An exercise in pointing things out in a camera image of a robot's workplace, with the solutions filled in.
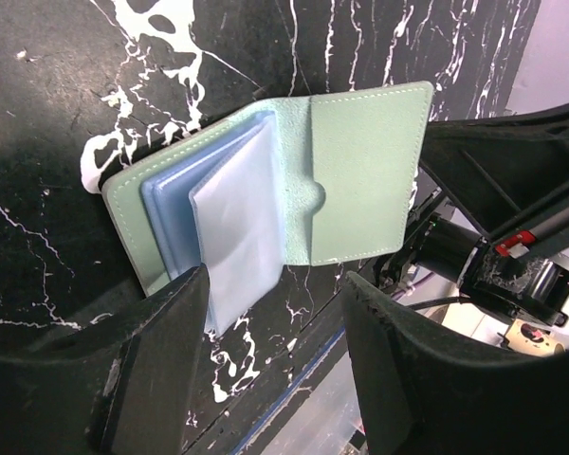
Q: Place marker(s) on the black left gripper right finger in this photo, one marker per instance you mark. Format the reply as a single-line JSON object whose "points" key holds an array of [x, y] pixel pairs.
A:
{"points": [[425, 389]]}

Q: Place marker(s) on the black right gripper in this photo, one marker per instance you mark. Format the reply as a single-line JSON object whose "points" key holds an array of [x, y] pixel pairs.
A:
{"points": [[496, 171]]}

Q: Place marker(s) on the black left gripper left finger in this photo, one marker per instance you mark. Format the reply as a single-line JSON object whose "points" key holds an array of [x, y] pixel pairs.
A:
{"points": [[120, 386]]}

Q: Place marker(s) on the mint green card holder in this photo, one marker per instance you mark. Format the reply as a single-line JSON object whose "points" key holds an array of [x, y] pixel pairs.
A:
{"points": [[306, 181]]}

